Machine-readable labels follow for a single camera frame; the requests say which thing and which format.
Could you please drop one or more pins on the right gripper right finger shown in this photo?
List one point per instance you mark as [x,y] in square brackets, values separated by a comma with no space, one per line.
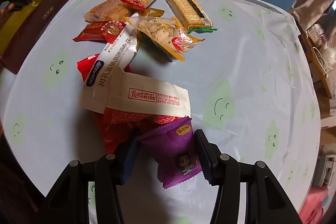
[223,171]

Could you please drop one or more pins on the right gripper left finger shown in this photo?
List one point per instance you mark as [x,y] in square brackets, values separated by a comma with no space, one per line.
[112,170]

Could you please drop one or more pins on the yellow-edged melon seeds packet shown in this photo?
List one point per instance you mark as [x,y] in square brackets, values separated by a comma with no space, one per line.
[167,33]

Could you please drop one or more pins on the clear brown pastry packet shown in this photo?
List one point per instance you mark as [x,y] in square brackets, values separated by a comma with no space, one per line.
[109,10]

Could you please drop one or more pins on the small gold snack packet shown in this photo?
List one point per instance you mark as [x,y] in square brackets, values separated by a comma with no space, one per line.
[151,12]

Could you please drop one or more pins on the purple snack packet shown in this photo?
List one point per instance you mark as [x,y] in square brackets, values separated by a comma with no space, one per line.
[172,147]

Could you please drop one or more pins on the large red snack packet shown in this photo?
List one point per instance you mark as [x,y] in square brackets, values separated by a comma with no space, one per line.
[115,126]

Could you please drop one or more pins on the long white milk snack packet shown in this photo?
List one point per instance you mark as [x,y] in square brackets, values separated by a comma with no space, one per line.
[95,91]

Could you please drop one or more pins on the white teapot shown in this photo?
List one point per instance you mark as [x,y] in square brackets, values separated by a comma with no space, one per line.
[325,57]

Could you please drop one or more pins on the green-ended cracker packet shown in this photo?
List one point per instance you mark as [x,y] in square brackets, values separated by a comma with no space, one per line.
[191,15]

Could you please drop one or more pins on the wooden side shelf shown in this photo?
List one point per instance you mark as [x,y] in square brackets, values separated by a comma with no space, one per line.
[322,89]

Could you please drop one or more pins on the pink cloth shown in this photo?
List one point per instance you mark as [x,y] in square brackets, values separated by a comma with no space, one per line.
[312,211]

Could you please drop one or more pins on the small red patterned snack packet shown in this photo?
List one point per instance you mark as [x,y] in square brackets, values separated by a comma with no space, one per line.
[107,31]

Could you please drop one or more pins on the brown gift box with gold interior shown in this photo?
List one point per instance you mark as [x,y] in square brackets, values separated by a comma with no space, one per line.
[20,30]

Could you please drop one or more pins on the cream red Kiss snack packet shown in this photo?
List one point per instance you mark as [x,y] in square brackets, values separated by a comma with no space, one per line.
[140,94]

